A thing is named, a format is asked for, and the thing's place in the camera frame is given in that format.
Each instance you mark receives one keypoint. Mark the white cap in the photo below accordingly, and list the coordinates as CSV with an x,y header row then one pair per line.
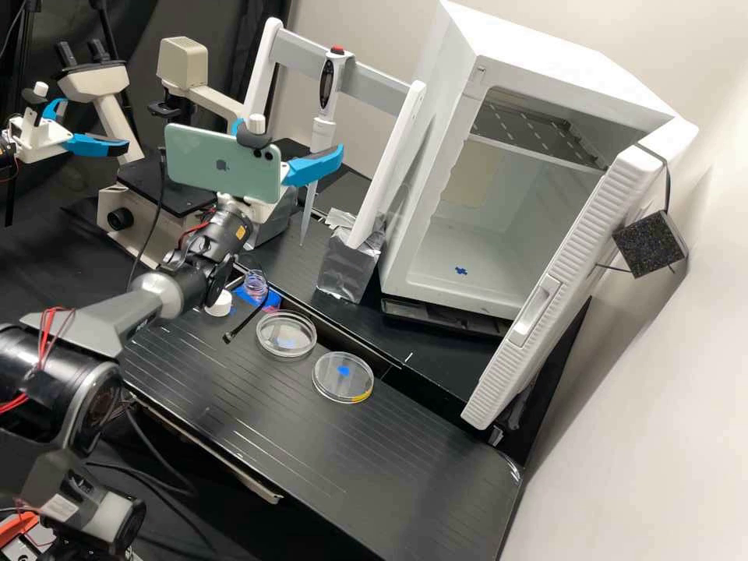
x,y
219,304

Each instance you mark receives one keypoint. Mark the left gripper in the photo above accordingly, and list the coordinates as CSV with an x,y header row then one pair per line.
x,y
38,137

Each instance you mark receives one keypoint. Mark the blue bottle holder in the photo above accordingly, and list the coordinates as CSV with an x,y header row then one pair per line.
x,y
270,301

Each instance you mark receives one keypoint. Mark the black tray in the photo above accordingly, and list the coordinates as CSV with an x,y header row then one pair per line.
x,y
444,320

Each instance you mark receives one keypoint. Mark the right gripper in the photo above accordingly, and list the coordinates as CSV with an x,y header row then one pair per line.
x,y
257,210

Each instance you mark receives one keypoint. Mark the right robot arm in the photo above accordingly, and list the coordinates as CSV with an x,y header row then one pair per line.
x,y
169,292

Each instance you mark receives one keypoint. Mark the right wrist camera phone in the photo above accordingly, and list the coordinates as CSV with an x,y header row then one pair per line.
x,y
222,166

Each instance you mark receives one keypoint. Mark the pipette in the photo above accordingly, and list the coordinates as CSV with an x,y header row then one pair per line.
x,y
328,87

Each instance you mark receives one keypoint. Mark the small bottle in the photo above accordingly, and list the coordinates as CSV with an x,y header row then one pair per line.
x,y
256,283

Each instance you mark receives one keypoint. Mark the cream microscope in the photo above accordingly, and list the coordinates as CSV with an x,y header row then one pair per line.
x,y
187,64

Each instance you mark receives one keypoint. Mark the white incubator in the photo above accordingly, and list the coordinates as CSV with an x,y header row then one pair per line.
x,y
461,87

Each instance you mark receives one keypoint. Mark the petri dish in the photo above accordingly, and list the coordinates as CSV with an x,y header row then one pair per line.
x,y
286,339

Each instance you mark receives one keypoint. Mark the incubator door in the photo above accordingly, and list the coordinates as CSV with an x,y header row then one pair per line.
x,y
561,292

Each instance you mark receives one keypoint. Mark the white pipette stand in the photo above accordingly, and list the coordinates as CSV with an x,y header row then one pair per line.
x,y
383,193

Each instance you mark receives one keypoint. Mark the left phone holder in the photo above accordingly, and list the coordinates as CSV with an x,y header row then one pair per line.
x,y
36,108

